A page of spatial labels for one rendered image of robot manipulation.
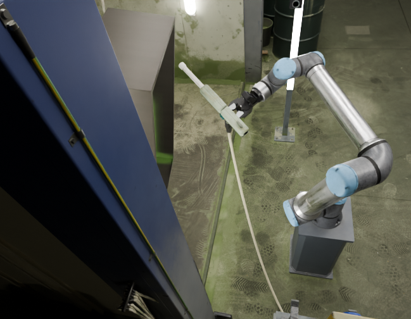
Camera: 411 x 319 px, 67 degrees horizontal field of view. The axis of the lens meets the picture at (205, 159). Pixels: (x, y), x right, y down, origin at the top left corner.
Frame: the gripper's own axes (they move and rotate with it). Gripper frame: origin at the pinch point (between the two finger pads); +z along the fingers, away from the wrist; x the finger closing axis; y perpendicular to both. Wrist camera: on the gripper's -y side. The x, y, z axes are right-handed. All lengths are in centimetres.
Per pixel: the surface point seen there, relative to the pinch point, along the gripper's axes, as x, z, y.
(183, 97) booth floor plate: 117, -38, 196
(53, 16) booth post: -14, 38, -110
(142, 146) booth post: -20, 40, -82
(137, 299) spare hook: -39, 64, -56
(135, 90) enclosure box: 24.5, 26.8, -27.4
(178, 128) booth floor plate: 82, -6, 176
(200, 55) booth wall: 134, -81, 174
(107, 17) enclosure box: 76, 11, -11
